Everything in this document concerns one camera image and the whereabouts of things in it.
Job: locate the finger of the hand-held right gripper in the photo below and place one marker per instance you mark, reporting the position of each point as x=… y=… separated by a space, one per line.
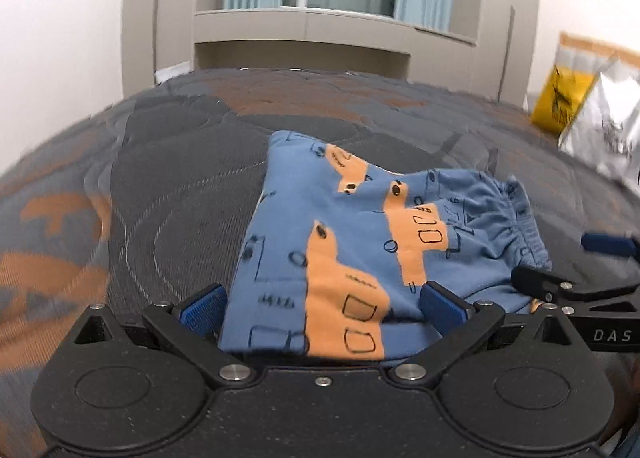
x=542 y=280
x=607 y=243

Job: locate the beige built-in cabinet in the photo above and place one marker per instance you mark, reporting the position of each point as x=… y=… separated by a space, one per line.
x=300 y=38

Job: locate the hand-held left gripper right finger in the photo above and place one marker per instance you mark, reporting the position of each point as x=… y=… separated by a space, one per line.
x=442 y=307

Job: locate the grey and orange bedspread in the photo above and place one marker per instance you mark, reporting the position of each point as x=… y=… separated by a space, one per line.
x=165 y=178

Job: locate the blue pants with orange print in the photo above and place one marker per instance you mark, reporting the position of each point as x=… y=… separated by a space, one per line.
x=325 y=248

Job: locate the white headboard with wooden trim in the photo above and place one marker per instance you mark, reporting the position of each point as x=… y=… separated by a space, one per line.
x=585 y=46

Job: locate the silver plastic bag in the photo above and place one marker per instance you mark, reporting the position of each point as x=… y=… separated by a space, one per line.
x=607 y=123

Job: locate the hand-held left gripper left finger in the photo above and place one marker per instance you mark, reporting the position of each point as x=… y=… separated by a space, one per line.
x=202 y=310

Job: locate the yellow plastic bag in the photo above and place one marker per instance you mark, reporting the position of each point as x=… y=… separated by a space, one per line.
x=562 y=98

